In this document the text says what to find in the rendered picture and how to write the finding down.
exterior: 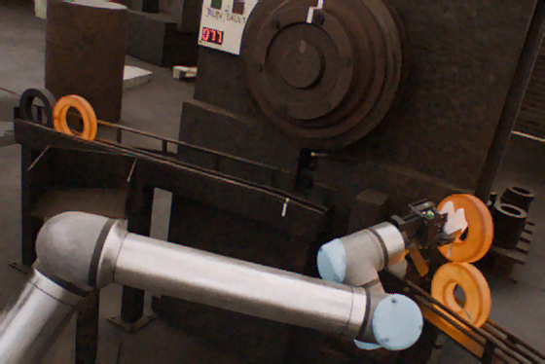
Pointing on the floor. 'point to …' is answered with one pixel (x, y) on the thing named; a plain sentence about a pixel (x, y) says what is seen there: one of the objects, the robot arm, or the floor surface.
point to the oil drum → (87, 54)
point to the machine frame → (443, 118)
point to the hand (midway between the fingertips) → (463, 221)
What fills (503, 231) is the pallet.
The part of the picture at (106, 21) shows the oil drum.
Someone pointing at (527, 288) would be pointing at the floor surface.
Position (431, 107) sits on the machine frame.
